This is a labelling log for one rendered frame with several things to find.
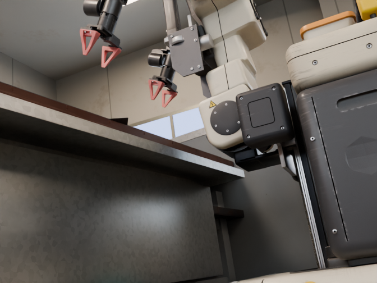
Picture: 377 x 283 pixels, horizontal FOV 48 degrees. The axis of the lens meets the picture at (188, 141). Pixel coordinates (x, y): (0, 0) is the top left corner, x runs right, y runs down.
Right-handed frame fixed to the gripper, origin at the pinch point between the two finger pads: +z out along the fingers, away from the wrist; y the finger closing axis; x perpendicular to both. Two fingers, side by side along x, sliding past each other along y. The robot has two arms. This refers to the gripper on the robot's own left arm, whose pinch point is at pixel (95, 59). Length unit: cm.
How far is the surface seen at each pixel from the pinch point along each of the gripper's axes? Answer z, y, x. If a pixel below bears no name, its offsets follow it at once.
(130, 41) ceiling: -127, -311, -236
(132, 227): 46, -10, 25
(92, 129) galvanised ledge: 24.1, 22.9, 26.8
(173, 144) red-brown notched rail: 15.2, -45.6, 10.9
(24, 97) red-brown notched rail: 20.3, 22.7, 2.2
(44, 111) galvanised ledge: 24, 36, 25
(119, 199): 39.3, -5.3, 21.0
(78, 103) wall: -41, -335, -306
